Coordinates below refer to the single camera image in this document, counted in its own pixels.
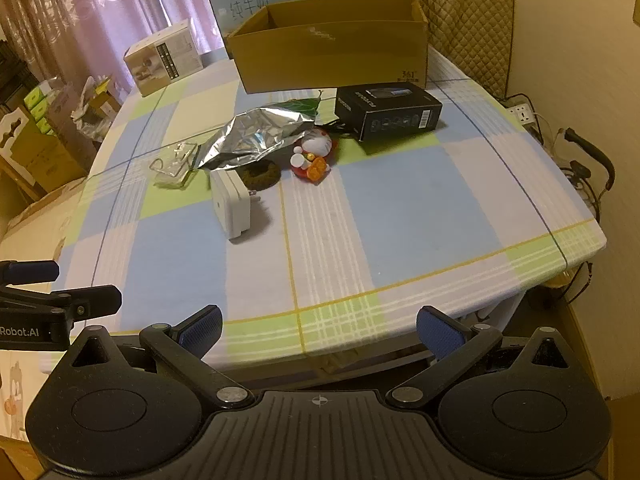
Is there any black product box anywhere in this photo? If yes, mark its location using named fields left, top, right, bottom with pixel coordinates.
left=334, top=84, right=444, bottom=142

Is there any open carton with white bags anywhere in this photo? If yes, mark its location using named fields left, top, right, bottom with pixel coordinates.
left=72, top=76, right=123, bottom=141

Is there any brown carton with white hanger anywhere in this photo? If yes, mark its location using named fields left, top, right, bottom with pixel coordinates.
left=0, top=107, right=88, bottom=196

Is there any tangle of power cables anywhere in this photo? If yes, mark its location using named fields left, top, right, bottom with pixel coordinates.
left=530, top=110, right=617, bottom=221

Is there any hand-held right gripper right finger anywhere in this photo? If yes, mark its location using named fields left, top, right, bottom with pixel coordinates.
left=390, top=305, right=574, bottom=409

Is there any stack of green boxes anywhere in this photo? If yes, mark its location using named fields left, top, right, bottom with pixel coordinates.
left=22, top=85, right=58, bottom=136

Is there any white power strip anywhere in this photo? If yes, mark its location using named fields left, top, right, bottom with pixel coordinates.
left=502, top=102, right=538, bottom=128

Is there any brown knitted hair tie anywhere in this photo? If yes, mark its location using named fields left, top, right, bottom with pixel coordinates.
left=239, top=159, right=282, bottom=190

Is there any silver foil bag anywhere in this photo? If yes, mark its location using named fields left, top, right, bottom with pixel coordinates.
left=192, top=106, right=317, bottom=172

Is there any white appliance box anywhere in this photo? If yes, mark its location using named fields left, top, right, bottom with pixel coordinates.
left=123, top=18, right=204, bottom=98

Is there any light blue milk carton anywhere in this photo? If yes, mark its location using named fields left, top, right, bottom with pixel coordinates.
left=207, top=0, right=322, bottom=37

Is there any clear bag with metal clip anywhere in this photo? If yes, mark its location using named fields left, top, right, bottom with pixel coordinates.
left=150, top=142, right=201, bottom=190

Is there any red white toy car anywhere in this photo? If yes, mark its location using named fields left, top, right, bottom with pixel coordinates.
left=290, top=127, right=340, bottom=182

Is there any beige quilted chair cover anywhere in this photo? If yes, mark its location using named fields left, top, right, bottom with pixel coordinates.
left=404, top=0, right=516, bottom=100

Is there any brown cardboard box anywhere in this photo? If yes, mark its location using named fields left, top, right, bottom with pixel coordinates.
left=223, top=0, right=431, bottom=95

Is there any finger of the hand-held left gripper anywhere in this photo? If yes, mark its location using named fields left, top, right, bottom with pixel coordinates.
left=0, top=259, right=60, bottom=285
left=0, top=284, right=123, bottom=334

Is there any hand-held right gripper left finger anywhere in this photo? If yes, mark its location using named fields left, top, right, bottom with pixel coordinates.
left=67, top=304, right=256, bottom=409

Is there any pink curtain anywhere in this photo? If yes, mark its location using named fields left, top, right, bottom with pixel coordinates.
left=0, top=0, right=321, bottom=111

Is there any white power adapter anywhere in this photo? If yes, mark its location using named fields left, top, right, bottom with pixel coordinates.
left=210, top=170, right=261, bottom=242

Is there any cartoon printed carton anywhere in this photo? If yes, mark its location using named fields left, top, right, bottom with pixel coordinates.
left=0, top=350, right=51, bottom=442

